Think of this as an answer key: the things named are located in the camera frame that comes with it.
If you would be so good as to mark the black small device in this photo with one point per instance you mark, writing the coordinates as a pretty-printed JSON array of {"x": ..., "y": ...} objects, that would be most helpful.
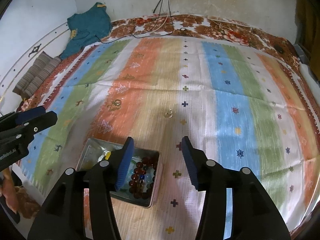
[{"x": 278, "y": 48}]

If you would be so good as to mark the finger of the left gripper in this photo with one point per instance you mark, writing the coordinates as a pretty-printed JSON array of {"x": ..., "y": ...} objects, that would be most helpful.
[
  {"x": 14, "y": 119},
  {"x": 30, "y": 128}
]

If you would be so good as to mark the silver metal tin box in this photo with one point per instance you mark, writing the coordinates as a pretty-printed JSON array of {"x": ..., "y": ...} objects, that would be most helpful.
[{"x": 143, "y": 176}]

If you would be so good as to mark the striped grey folded cloth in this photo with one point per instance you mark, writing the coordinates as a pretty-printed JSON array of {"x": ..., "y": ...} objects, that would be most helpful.
[{"x": 30, "y": 82}]

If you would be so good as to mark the striped colourful blanket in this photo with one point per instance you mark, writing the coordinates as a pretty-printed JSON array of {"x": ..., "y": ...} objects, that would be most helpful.
[{"x": 187, "y": 84}]

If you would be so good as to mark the teal knitted garment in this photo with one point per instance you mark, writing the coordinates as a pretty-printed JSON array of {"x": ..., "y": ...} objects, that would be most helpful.
[{"x": 87, "y": 28}]

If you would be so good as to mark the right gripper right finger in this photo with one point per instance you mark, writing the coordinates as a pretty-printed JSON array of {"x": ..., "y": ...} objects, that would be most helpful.
[{"x": 254, "y": 214}]

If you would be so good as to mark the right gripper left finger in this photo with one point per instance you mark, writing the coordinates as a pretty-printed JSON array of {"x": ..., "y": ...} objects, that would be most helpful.
[{"x": 61, "y": 215}]

